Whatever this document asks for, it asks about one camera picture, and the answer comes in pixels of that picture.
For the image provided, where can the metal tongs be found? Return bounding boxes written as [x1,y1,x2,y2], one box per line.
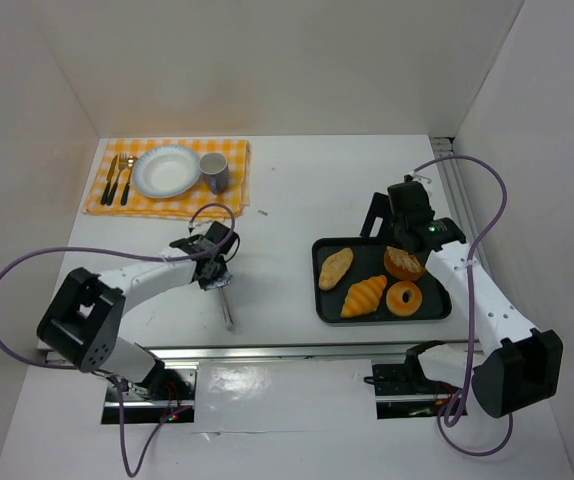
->
[208,273,235,333]

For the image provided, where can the ring donut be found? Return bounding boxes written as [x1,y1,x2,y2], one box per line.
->
[386,281,423,317]

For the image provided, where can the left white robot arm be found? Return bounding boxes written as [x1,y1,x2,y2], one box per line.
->
[37,221,240,398]

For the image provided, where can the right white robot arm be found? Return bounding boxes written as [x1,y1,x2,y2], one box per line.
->
[361,179,563,418]

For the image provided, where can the oblong bread roll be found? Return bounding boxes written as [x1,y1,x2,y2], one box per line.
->
[318,248,354,291]

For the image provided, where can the sugared round pastry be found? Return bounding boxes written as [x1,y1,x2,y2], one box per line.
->
[383,246,426,281]

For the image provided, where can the black tray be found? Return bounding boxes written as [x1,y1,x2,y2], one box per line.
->
[312,237,452,325]

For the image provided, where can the croissant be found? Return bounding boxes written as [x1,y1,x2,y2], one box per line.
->
[340,275,388,318]

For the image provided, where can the purple mug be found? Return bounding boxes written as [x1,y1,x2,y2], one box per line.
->
[199,152,230,195]

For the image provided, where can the white paper plate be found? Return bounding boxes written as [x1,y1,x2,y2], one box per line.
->
[132,145,201,199]

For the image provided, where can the yellow checkered cloth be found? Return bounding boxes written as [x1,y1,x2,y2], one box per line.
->
[82,138,252,221]

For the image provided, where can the aluminium rail right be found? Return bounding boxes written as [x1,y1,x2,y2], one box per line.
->
[429,136,479,243]

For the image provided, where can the aluminium rail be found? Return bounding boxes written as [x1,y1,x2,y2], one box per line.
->
[44,341,483,365]
[429,136,479,243]

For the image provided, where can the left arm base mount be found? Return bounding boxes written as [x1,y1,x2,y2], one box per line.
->
[121,364,198,425]

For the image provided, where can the aluminium rail front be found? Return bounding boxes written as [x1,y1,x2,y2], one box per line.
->
[44,341,483,365]

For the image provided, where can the knife with dark handle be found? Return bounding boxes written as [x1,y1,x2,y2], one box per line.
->
[100,155,118,205]

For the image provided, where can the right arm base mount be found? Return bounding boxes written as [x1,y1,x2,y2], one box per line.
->
[363,364,457,420]

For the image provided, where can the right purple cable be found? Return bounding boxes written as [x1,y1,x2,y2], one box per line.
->
[414,153,514,457]

